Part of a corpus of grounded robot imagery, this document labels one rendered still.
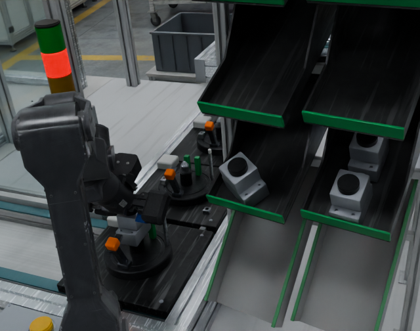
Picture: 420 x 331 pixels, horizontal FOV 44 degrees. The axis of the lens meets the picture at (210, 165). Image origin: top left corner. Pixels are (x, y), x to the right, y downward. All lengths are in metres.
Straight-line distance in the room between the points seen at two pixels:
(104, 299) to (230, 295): 0.33
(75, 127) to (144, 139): 1.21
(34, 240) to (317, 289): 0.70
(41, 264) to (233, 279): 0.48
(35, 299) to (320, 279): 0.55
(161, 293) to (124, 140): 0.88
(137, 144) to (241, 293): 0.93
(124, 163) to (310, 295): 0.41
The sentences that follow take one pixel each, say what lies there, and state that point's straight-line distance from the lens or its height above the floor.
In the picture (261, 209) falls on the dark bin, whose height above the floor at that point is 1.21.
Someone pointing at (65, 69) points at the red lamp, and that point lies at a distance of 1.09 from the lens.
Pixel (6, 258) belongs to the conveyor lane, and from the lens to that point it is 1.28.
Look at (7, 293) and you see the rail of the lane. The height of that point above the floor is 0.95.
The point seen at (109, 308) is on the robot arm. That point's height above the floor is 1.21.
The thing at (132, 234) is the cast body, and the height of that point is 1.05.
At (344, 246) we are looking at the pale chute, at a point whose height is 1.09.
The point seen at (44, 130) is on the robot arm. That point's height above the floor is 1.43.
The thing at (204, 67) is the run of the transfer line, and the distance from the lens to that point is 2.15.
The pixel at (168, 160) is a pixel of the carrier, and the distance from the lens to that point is 1.36.
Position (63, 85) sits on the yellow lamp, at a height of 1.29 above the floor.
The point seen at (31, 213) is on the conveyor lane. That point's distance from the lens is 1.35.
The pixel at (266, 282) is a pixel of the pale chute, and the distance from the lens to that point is 0.91.
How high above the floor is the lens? 1.67
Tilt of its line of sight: 31 degrees down
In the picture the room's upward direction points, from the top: 5 degrees counter-clockwise
